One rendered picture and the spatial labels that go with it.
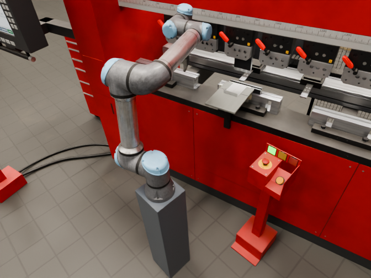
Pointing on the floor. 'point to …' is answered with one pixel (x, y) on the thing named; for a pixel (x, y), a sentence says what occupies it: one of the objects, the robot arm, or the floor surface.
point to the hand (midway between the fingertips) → (178, 69)
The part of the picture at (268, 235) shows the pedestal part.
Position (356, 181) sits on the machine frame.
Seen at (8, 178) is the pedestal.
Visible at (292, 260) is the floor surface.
